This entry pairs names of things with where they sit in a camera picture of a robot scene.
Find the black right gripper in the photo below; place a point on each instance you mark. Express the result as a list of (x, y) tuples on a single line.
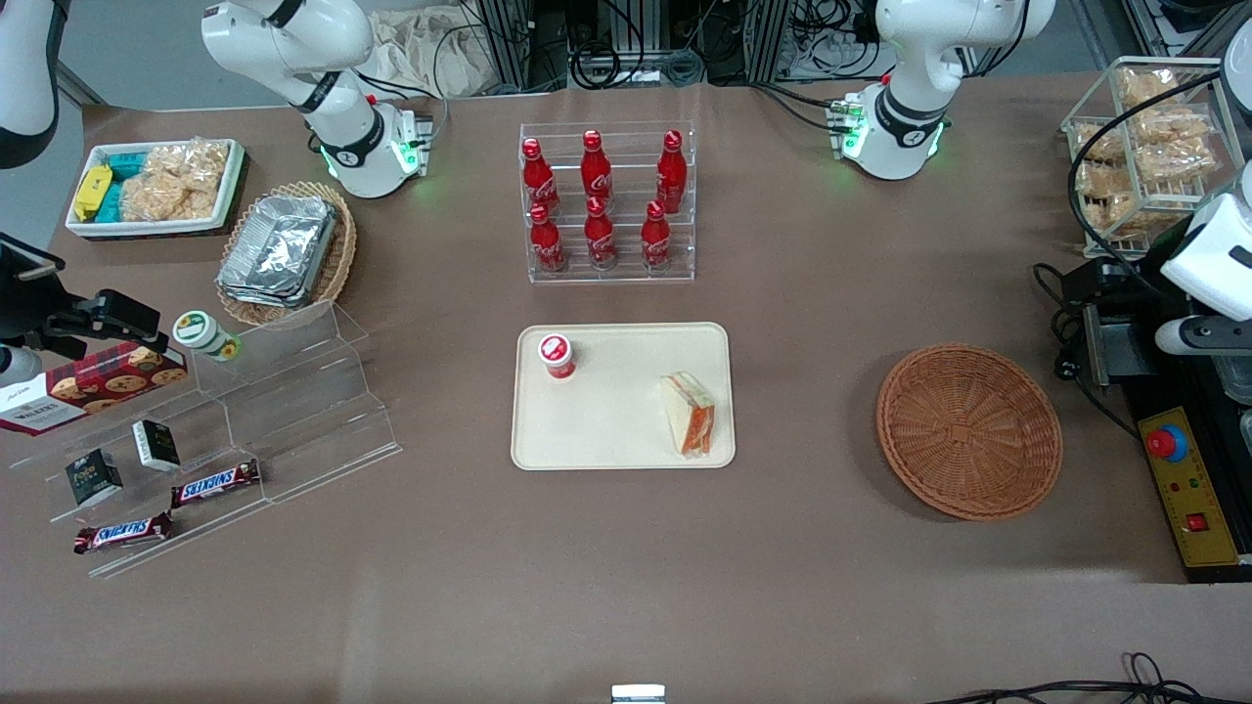
[(22, 305)]

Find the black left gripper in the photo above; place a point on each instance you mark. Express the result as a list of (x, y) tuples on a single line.
[(1155, 273)]

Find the triangular sandwich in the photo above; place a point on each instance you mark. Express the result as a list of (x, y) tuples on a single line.
[(685, 411)]

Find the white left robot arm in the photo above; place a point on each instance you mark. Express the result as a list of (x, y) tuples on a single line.
[(910, 117)]

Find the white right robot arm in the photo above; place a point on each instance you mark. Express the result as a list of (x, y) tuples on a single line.
[(352, 147)]

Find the round brown wicker basket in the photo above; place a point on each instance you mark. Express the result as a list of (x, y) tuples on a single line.
[(963, 430)]

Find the white rectangular snack tray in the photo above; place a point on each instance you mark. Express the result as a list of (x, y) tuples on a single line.
[(235, 176)]

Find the oval light wicker basket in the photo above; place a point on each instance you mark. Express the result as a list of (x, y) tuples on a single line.
[(344, 249)]

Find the beige plastic tray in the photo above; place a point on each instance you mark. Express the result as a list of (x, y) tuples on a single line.
[(616, 420)]

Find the red tartan cookie box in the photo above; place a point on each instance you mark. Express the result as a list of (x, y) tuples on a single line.
[(93, 386)]

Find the bagged fried snack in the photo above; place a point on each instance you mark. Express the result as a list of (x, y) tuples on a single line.
[(1100, 145), (1140, 88), (1174, 147), (1125, 215), (1105, 181)]

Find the black machine with yellow panel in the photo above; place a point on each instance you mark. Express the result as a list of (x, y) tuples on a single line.
[(1135, 367)]

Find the green lidded white cup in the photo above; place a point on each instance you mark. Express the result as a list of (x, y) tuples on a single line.
[(201, 332)]

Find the small black white box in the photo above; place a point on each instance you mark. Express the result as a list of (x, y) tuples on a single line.
[(156, 445)]

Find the teal snack packet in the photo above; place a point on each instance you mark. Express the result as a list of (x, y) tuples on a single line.
[(127, 164), (112, 203)]

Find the yellow snack packet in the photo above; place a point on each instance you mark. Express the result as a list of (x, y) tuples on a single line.
[(93, 191)]

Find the clear bag of rice crackers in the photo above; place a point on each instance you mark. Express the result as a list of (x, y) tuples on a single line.
[(176, 186)]

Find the red emergency stop button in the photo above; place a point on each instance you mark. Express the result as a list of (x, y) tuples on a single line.
[(1166, 444)]

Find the brown Snickers bar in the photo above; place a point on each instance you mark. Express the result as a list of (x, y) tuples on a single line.
[(122, 533), (215, 483)]

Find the aluminium foil container stack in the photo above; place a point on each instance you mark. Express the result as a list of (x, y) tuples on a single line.
[(279, 249)]

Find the clear acrylic step shelf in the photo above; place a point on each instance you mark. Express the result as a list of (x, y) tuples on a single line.
[(293, 411)]

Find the beige crumpled cloth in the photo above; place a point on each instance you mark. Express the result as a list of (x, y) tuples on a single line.
[(421, 54)]

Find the red cola bottle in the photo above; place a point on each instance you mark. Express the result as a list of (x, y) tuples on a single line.
[(671, 176), (547, 242), (596, 174), (600, 238), (539, 181), (655, 240)]

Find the red lidded yogurt cup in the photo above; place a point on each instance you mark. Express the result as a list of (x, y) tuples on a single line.
[(556, 354)]

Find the clear acrylic bottle rack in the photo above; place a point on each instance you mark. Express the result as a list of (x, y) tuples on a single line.
[(626, 147)]

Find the aluminium profile frame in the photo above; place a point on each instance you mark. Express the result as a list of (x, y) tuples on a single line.
[(775, 39), (504, 44)]

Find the small white metal bracket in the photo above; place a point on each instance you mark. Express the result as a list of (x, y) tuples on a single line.
[(638, 694)]

